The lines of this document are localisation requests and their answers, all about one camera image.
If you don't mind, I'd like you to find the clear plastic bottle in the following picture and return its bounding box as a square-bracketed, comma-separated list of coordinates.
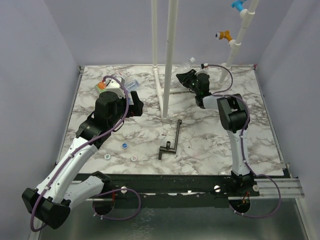
[171, 60, 193, 85]

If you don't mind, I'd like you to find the purple label plastic bottle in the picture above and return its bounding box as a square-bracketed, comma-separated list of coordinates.
[124, 79, 140, 92]

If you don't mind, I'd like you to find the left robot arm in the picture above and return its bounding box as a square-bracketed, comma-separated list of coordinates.
[22, 91, 144, 232]

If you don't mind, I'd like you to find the green orange label bottle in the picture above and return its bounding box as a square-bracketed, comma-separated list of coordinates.
[94, 81, 106, 95]

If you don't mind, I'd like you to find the red white bottle cap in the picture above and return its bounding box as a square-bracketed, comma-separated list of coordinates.
[131, 156, 138, 162]

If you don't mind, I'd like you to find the green white bottle cap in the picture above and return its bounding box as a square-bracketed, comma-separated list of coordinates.
[104, 154, 111, 160]

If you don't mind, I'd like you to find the white PVC pipe stand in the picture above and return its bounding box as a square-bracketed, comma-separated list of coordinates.
[151, 0, 186, 122]

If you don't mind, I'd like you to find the orange nozzle fitting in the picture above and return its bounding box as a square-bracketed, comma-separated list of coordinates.
[215, 30, 233, 42]

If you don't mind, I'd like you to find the white PVC pipe tree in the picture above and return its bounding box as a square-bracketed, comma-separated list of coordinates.
[217, 0, 260, 87]

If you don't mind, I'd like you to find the blue pipe fitting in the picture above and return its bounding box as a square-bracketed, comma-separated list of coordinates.
[231, 0, 247, 13]

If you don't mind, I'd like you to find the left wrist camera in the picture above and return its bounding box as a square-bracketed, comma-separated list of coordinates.
[105, 78, 125, 98]

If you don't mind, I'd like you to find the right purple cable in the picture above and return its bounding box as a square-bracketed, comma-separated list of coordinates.
[207, 63, 282, 218]

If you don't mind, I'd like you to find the purple cable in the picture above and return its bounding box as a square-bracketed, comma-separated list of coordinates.
[29, 74, 142, 232]
[207, 63, 282, 218]

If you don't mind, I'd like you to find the dark metal faucet handle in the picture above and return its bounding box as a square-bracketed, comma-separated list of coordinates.
[158, 119, 183, 161]

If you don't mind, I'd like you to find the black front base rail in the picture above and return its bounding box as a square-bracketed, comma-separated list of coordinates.
[92, 171, 260, 209]

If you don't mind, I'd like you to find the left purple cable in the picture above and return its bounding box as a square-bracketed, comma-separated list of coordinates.
[29, 74, 142, 232]

